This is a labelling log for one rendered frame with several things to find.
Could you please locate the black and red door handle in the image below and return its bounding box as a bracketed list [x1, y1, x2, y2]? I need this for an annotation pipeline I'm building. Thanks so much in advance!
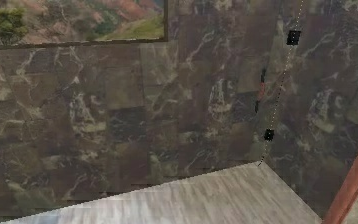
[254, 67, 268, 114]

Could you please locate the black square door hinge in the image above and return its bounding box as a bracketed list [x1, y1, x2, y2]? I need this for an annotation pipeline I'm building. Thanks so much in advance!
[285, 29, 302, 46]
[263, 128, 275, 142]

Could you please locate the red-brown door frame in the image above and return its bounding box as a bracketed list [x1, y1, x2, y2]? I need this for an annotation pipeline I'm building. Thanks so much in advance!
[321, 131, 358, 224]

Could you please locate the framed landscape picture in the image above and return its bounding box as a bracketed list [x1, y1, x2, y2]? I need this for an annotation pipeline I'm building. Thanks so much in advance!
[0, 0, 169, 50]

